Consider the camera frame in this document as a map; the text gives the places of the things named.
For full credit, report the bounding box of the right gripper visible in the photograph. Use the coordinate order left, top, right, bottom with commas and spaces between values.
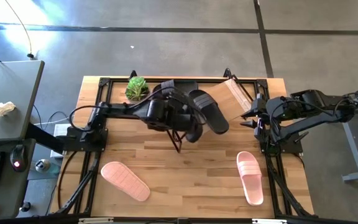
240, 93, 275, 141

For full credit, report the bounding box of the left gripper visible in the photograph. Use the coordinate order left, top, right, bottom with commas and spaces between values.
166, 93, 202, 131

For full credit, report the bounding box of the black rubber slide sandal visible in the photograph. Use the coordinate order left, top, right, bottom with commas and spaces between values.
152, 79, 198, 98
183, 121, 204, 144
188, 89, 230, 135

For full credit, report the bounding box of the potted plant white patterned pot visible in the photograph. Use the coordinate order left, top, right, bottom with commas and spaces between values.
125, 76, 151, 103

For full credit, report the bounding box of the pink rubber slide sandal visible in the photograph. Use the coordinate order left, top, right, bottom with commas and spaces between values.
100, 161, 151, 202
236, 151, 264, 206

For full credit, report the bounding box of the white power strip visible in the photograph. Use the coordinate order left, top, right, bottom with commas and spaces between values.
53, 123, 71, 138

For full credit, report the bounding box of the silver round can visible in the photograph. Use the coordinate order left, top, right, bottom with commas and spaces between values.
35, 158, 51, 174

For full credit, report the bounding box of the black computer mouse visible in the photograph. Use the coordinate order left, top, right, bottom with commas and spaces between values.
10, 144, 29, 172

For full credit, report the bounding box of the grey desk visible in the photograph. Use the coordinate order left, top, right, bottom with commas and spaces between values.
0, 60, 45, 142

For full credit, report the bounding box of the crumpled white tissue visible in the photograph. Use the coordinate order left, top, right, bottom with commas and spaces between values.
0, 101, 17, 121

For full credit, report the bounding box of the dark desk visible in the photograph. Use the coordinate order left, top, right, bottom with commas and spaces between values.
0, 138, 37, 218

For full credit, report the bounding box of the wooden shelf black metal frame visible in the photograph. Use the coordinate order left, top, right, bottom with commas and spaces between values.
158, 78, 257, 154

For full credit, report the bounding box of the black aluminium rig frame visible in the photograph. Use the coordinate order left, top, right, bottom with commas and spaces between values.
54, 68, 315, 218

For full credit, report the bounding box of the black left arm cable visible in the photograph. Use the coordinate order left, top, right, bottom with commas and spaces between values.
68, 105, 105, 131

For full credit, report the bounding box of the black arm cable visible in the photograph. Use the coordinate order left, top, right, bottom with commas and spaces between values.
68, 105, 105, 131
334, 91, 358, 113

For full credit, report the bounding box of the silver bracket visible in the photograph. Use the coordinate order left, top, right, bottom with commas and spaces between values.
252, 218, 287, 224
78, 217, 114, 224

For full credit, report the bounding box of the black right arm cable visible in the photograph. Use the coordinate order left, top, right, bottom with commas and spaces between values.
334, 91, 358, 113

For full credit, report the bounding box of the white cable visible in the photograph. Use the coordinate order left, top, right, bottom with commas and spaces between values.
32, 104, 74, 125

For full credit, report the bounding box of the thin black floor cable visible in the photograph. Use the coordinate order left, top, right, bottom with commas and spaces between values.
4, 0, 35, 60

